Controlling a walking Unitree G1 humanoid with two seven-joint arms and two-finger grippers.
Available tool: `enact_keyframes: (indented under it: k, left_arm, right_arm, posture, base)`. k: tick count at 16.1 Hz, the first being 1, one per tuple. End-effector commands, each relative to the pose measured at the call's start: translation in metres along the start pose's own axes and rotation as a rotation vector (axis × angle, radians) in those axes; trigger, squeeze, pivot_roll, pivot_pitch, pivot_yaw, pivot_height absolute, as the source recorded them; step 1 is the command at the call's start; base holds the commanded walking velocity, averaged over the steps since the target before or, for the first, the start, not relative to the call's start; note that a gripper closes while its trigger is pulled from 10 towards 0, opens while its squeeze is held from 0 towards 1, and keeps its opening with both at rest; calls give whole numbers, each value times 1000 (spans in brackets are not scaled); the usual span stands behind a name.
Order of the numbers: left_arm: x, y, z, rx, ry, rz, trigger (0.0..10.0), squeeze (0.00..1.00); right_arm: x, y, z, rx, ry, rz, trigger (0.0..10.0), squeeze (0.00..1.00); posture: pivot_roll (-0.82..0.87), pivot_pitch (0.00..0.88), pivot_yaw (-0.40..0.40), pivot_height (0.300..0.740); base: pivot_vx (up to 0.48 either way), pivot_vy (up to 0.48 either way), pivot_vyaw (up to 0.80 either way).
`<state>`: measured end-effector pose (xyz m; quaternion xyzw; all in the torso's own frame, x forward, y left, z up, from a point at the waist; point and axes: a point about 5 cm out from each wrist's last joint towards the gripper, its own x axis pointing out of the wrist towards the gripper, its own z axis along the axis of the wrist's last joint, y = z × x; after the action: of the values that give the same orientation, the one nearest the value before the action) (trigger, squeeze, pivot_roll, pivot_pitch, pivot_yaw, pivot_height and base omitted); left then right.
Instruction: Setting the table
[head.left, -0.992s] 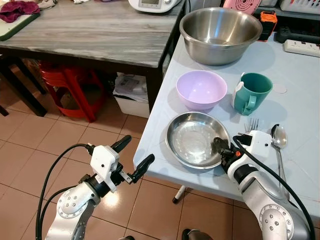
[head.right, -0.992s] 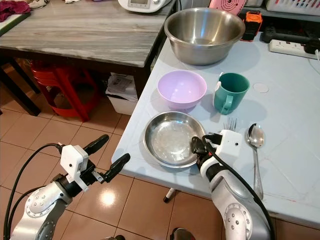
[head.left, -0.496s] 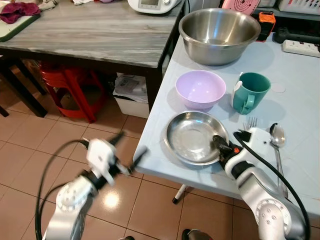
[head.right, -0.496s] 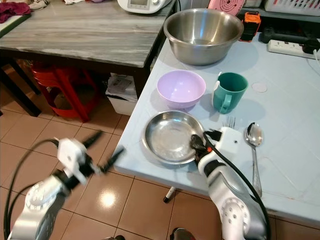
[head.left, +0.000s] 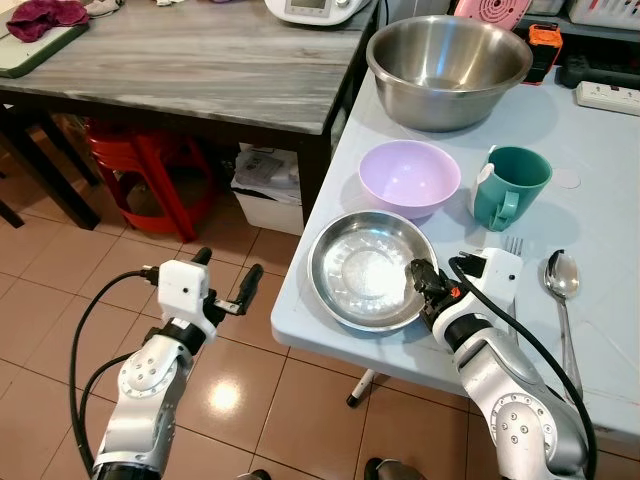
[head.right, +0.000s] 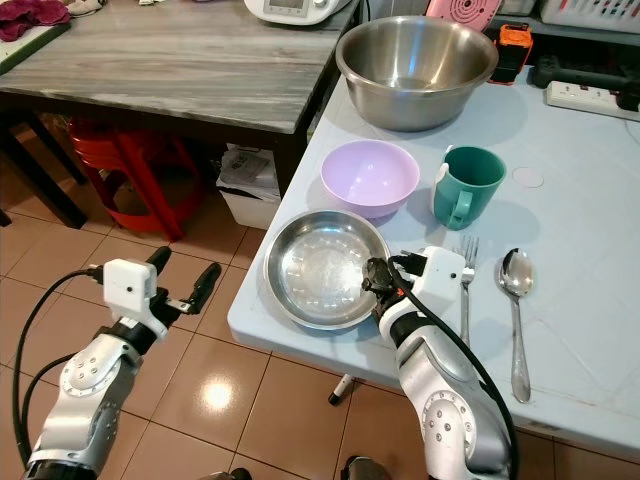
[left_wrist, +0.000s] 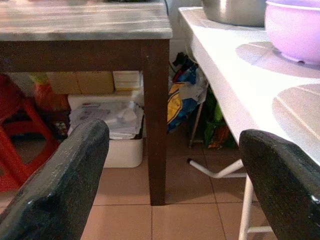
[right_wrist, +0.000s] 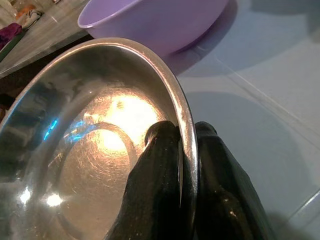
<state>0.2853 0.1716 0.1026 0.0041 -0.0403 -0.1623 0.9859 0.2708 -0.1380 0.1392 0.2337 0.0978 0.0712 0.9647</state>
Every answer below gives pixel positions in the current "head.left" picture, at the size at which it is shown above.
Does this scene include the steel fork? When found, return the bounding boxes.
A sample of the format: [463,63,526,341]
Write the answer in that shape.
[502,236,527,346]

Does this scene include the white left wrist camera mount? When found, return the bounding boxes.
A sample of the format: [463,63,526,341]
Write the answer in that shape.
[157,260,217,327]

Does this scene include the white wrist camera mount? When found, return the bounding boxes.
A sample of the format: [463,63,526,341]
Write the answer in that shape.
[157,260,217,327]
[468,247,524,307]

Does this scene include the round steel plate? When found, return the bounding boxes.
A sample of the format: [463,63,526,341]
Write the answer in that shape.
[307,210,441,334]

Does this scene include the orange and black device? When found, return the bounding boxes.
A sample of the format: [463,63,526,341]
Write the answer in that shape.
[526,23,564,87]

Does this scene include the white plastic basket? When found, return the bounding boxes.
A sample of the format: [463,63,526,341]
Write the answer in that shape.
[565,0,640,30]

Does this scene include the teal plastic mug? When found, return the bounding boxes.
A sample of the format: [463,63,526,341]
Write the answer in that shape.
[472,146,554,233]

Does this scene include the white power strip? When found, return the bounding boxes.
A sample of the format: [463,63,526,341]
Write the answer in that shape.
[575,80,640,117]

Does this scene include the steel spoon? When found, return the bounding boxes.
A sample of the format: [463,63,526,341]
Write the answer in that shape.
[543,250,584,401]

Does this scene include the pink plastic mat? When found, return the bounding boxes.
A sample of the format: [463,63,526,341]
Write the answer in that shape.
[454,0,534,37]

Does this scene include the maroon cloth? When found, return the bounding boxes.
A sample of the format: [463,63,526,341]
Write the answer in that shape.
[5,0,91,44]

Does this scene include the red plastic stool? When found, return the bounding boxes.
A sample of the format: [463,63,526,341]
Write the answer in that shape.
[84,118,219,243]

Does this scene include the large steel mixing bowl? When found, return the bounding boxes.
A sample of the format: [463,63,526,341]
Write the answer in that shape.
[366,15,535,134]

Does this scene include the white storage box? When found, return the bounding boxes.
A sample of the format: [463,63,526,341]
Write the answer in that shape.
[231,143,307,237]

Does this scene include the white kitchen appliance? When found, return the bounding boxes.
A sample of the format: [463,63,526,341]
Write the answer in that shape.
[264,0,379,29]

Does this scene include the black bulky device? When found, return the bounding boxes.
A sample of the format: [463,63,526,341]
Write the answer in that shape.
[555,55,640,93]

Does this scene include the grey wood-look table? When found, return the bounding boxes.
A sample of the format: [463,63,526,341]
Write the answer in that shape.
[0,18,379,233]

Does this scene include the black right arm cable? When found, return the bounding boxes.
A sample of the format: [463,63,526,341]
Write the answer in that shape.
[447,255,599,480]

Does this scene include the purple plastic bowl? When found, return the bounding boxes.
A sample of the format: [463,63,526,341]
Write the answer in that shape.
[358,140,463,222]

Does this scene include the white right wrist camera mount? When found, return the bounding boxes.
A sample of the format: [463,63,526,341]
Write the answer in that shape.
[468,247,524,307]

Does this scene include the white green-edged cutting board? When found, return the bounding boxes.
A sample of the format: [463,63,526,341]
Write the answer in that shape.
[0,22,91,80]

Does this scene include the black robot right foot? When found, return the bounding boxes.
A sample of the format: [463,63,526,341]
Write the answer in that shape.
[363,457,426,480]

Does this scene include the light blue folding table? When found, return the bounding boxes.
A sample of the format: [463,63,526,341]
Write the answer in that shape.
[271,70,640,448]

